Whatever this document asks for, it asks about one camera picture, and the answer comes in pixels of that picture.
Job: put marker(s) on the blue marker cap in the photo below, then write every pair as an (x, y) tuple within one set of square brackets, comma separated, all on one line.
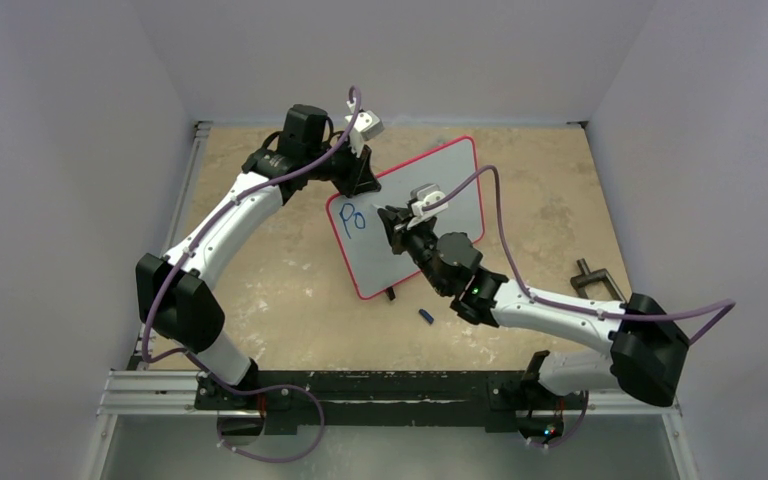
[(427, 317)]

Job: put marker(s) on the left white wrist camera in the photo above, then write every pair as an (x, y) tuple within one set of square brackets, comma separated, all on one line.
[(366, 127)]

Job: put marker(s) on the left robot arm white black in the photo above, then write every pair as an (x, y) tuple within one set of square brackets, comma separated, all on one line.
[(175, 290)]

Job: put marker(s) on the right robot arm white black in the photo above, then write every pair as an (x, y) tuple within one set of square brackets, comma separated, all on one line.
[(627, 347)]

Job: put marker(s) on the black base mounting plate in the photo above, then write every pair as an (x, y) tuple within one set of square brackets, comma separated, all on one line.
[(501, 401)]

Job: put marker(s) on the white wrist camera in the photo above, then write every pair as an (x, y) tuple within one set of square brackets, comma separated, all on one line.
[(366, 127), (426, 202)]

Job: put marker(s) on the aluminium frame rail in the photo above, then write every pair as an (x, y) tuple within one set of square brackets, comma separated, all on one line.
[(127, 392)]

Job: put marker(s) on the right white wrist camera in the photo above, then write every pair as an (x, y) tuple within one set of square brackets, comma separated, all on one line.
[(426, 202)]

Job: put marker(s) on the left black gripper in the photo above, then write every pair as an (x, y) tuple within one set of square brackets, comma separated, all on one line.
[(360, 179)]

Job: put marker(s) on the dark metal clamp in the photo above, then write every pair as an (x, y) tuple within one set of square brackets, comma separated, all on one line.
[(587, 277)]

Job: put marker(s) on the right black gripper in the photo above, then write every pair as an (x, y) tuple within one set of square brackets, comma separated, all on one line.
[(402, 230)]

